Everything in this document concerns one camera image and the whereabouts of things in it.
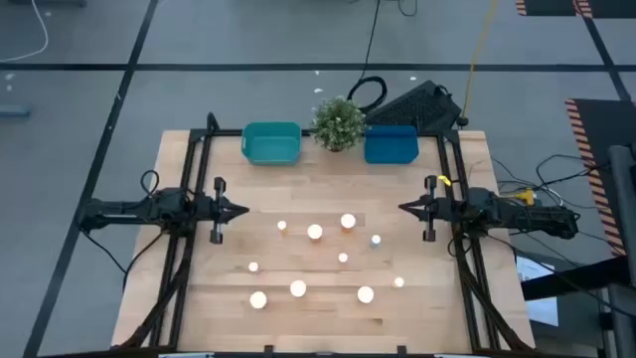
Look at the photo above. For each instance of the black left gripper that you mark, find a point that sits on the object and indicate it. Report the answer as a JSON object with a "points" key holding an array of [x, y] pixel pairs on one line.
{"points": [[217, 229]]}

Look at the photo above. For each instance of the black metal table frame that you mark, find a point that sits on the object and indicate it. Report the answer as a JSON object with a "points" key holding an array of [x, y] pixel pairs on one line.
{"points": [[226, 132]]}

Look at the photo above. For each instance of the yellow gripper tag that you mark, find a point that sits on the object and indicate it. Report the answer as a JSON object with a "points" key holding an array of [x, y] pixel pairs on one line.
{"points": [[444, 180]]}

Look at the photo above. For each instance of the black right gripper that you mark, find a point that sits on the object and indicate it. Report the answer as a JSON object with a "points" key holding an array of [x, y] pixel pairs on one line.
{"points": [[430, 231]]}

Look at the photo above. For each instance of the white light strip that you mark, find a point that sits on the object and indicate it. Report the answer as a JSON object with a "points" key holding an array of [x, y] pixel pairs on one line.
{"points": [[457, 355], [186, 355]]}

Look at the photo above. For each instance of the large orange pill bottle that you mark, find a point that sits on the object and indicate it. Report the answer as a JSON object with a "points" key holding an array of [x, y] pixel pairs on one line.
{"points": [[258, 300], [297, 288], [314, 231], [348, 221], [365, 294]]}

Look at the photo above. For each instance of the black hazard-striped floor mat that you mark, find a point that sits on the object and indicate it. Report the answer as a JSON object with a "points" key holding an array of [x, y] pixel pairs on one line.
{"points": [[546, 6], [606, 124]]}

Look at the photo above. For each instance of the small orange pill bottle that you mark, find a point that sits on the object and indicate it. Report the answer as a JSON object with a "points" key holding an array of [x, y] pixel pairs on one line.
{"points": [[281, 225], [398, 282]]}

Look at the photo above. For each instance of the blue plastic bin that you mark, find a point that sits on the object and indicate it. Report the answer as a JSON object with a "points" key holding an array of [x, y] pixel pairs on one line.
{"points": [[392, 146]]}

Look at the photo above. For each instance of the black metal beam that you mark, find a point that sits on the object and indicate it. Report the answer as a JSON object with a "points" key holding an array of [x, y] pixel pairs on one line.
{"points": [[571, 281]]}

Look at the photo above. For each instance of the small potted green plant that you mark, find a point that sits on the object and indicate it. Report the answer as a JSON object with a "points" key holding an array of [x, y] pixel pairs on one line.
{"points": [[338, 122]]}

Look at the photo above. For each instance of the grey floor bar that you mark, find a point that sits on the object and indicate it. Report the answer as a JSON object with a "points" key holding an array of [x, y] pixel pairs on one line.
{"points": [[14, 111]]}

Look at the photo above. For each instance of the teal plastic bin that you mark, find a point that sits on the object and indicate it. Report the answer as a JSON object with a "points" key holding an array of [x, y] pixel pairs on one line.
{"points": [[270, 149]]}

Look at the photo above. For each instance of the white paper sheet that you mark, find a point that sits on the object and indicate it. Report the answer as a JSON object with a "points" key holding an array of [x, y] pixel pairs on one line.
{"points": [[544, 310]]}

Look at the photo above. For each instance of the small pink pill bottle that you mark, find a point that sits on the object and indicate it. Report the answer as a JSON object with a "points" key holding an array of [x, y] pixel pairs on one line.
{"points": [[253, 266], [343, 257]]}

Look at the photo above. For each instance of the small blue pill bottle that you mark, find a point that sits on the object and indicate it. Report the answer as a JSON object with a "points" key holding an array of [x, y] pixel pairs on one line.
{"points": [[375, 239]]}

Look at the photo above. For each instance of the grey metal post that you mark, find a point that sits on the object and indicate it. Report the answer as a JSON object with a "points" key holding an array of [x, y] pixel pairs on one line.
{"points": [[623, 224]]}

